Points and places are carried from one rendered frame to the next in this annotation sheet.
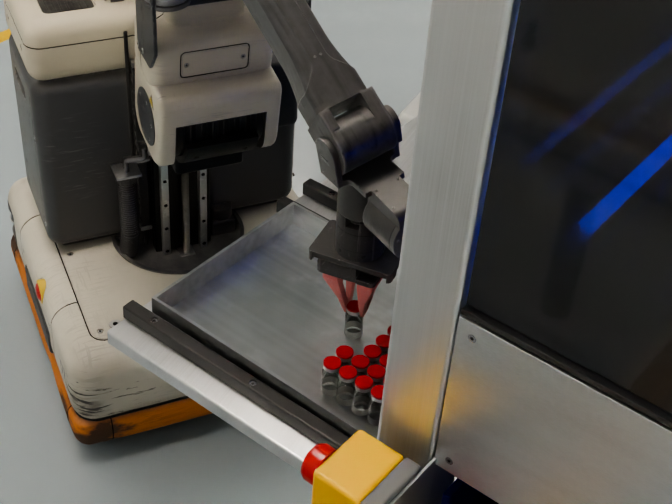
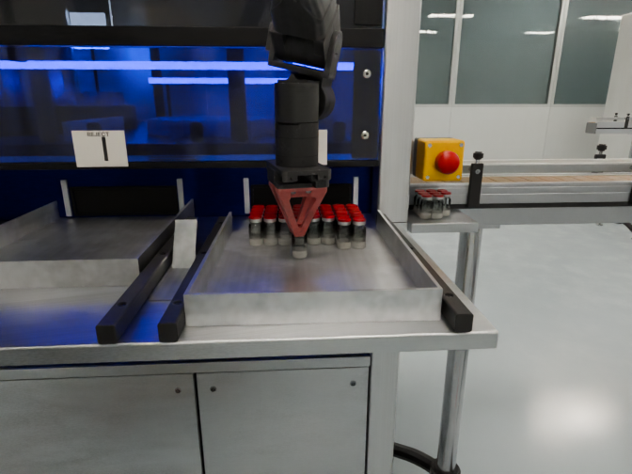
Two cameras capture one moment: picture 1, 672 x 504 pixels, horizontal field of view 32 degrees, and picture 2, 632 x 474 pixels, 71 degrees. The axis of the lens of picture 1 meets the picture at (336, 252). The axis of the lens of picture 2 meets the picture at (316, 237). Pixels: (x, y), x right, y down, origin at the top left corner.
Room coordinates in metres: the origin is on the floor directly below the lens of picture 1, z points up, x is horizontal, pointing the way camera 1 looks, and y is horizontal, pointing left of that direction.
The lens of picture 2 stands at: (1.38, 0.45, 1.10)
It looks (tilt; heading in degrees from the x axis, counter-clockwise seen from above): 17 degrees down; 231
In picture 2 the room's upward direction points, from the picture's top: straight up
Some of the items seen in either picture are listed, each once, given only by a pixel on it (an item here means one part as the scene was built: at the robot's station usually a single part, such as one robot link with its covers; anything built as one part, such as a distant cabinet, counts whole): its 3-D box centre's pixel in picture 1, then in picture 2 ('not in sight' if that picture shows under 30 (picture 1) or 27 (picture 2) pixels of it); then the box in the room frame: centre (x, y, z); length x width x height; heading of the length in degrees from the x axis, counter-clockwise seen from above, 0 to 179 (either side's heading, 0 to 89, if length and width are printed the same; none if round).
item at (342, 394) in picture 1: (388, 349); (306, 229); (0.98, -0.07, 0.90); 0.18 x 0.02 x 0.05; 144
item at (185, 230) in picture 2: not in sight; (175, 256); (1.19, -0.07, 0.91); 0.14 x 0.03 x 0.06; 54
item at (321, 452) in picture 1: (324, 467); (446, 162); (0.72, -0.01, 0.99); 0.04 x 0.04 x 0.04; 55
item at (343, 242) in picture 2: (343, 365); (343, 233); (0.94, -0.02, 0.90); 0.02 x 0.02 x 0.05
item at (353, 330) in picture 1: (354, 320); (299, 242); (1.02, -0.03, 0.90); 0.02 x 0.02 x 0.04
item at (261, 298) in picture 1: (330, 319); (308, 252); (1.03, 0.00, 0.90); 0.34 x 0.26 x 0.04; 54
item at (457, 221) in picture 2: not in sight; (433, 218); (0.65, -0.07, 0.87); 0.14 x 0.13 x 0.02; 55
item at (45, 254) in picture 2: not in sight; (88, 233); (1.24, -0.29, 0.90); 0.34 x 0.26 x 0.04; 55
